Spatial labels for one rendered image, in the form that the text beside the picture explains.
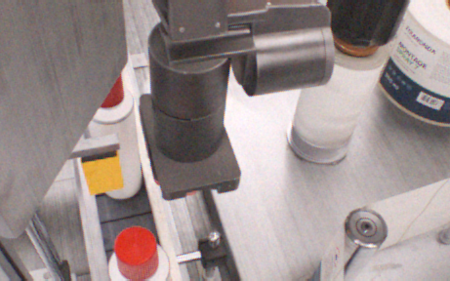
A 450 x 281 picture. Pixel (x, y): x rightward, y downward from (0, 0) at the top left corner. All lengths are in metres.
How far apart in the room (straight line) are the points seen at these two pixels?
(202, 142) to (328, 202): 0.32
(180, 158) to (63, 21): 0.26
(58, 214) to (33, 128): 0.55
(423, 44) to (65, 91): 0.61
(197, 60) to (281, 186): 0.37
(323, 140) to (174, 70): 0.37
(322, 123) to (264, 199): 0.12
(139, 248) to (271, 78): 0.16
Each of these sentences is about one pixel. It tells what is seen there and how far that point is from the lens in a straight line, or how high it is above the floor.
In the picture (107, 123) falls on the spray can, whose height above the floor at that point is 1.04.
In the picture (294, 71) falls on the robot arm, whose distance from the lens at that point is 0.36.
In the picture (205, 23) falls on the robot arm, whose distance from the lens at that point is 0.31.
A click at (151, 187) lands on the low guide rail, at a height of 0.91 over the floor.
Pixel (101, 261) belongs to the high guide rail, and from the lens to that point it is 0.53.
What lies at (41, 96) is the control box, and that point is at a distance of 0.16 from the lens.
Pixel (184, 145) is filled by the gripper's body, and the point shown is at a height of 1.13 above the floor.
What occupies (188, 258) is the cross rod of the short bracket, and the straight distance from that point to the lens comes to 0.58.
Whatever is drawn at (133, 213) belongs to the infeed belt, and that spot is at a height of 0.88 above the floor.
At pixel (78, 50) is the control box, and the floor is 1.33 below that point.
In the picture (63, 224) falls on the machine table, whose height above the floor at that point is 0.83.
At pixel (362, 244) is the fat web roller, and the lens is 0.44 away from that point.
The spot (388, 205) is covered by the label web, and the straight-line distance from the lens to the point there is 0.49.
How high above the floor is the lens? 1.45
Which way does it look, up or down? 54 degrees down
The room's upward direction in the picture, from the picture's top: 7 degrees clockwise
